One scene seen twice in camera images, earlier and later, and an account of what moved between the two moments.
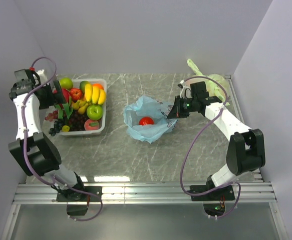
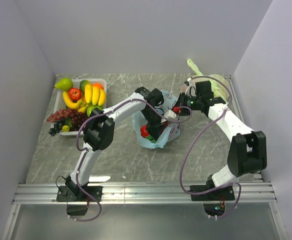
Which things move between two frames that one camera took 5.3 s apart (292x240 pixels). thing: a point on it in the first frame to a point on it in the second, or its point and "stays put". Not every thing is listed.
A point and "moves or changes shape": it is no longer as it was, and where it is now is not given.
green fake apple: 94,112 stays put
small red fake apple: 75,94 stays put
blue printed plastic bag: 147,119 moves or changes shape
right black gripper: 177,111 stays put
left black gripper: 52,100 to 155,129
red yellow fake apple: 146,121 moves or changes shape
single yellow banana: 82,109 to 69,102
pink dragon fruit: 66,104 to 144,133
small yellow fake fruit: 65,128 stays put
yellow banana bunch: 94,95 stays put
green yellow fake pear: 66,83 stays put
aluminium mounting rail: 139,193 stays put
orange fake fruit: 99,85 stays put
